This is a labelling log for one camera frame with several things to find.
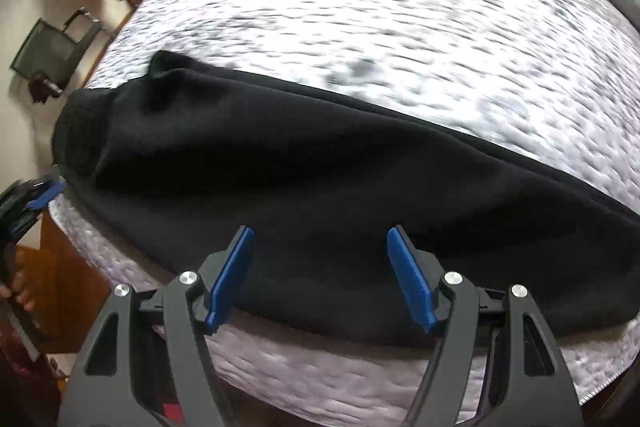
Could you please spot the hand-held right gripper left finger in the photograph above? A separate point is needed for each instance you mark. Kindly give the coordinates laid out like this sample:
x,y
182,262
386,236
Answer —
x,y
231,272

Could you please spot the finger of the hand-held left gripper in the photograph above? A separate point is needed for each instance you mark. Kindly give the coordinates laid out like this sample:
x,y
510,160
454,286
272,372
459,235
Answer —
x,y
46,194

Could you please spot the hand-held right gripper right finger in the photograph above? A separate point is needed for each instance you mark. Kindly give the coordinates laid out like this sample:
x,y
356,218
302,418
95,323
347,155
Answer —
x,y
411,277

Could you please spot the black pants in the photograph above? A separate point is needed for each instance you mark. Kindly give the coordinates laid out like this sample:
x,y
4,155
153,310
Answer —
x,y
300,187

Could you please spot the person's left hand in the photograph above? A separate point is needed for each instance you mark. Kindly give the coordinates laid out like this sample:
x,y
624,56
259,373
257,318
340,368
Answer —
x,y
22,279

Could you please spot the black mesh office chair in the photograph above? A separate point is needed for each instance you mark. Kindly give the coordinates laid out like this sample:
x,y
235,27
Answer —
x,y
55,49

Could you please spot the white quilted mattress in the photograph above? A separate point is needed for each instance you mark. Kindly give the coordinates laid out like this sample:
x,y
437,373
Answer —
x,y
380,22

